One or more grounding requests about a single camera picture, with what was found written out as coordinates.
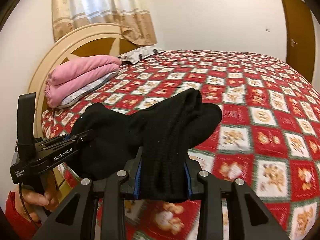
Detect black pants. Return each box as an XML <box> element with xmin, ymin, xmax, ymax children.
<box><xmin>66</xmin><ymin>88</ymin><xmax>222</xmax><ymax>203</ymax></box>

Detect red sleeve forearm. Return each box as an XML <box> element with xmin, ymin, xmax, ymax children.
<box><xmin>5</xmin><ymin>191</ymin><xmax>37</xmax><ymax>240</ymax></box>

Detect person's left hand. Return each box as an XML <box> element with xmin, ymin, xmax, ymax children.
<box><xmin>14</xmin><ymin>171</ymin><xmax>59</xmax><ymax>222</ymax></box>

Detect pink folded quilt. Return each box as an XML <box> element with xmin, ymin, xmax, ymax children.
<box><xmin>44</xmin><ymin>55</ymin><xmax>121</xmax><ymax>108</ymax></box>

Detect red patchwork bedspread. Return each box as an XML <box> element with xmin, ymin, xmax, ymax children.
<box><xmin>42</xmin><ymin>50</ymin><xmax>319</xmax><ymax>239</ymax></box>

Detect white patterned pillow under quilt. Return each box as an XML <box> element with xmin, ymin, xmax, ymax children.
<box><xmin>56</xmin><ymin>71</ymin><xmax>119</xmax><ymax>109</ymax></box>

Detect grey patterned pillow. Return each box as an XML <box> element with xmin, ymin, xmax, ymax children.
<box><xmin>117</xmin><ymin>46</ymin><xmax>165</xmax><ymax>64</ymax></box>

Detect cream wooden headboard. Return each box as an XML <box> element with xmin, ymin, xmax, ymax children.
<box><xmin>28</xmin><ymin>23</ymin><xmax>138</xmax><ymax>137</ymax></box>

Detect brown wooden door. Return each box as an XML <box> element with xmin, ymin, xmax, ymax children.
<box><xmin>281</xmin><ymin>0</ymin><xmax>316</xmax><ymax>82</ymax></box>

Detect beige patterned curtain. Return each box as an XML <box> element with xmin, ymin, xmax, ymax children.
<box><xmin>52</xmin><ymin>0</ymin><xmax>157</xmax><ymax>46</ymax></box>

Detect silver door handle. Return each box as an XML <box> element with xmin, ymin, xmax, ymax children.
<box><xmin>291</xmin><ymin>38</ymin><xmax>297</xmax><ymax>47</ymax></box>

